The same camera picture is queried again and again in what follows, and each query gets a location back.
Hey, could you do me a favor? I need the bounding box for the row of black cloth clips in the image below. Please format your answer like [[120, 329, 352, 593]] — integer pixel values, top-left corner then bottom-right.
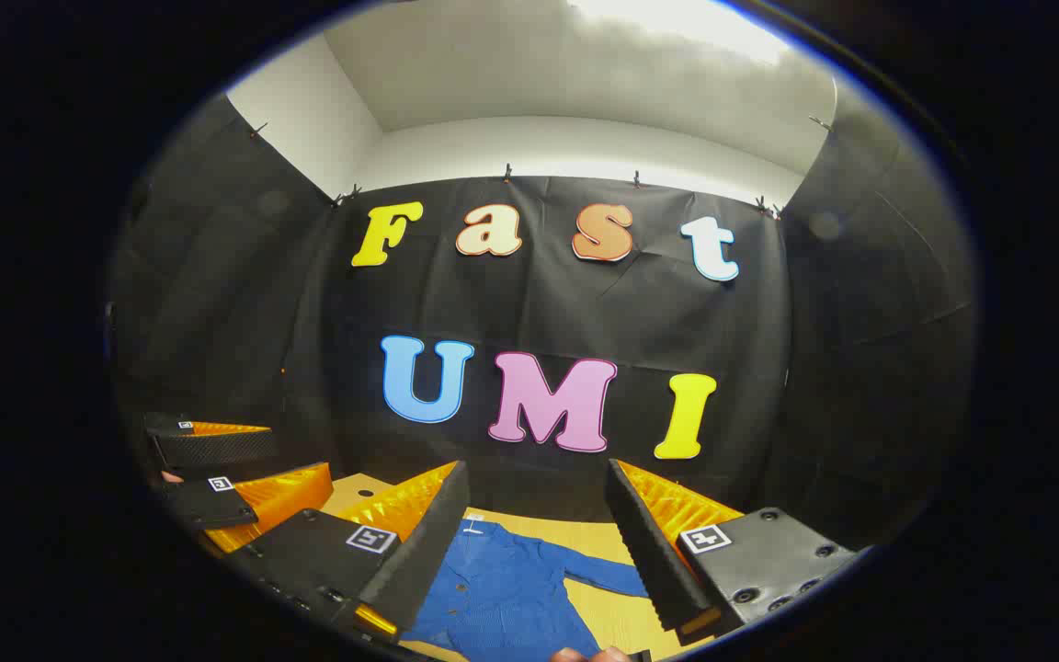
[[249, 115, 834, 222]]

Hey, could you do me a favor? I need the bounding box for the blue button-up jacket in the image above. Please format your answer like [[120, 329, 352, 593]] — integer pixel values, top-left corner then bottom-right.
[[399, 518, 650, 662]]

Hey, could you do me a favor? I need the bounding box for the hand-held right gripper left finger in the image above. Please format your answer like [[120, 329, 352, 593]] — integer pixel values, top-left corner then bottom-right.
[[231, 460, 473, 645]]

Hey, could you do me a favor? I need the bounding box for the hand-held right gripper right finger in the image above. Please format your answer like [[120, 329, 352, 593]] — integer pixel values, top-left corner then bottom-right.
[[603, 458, 861, 647]]

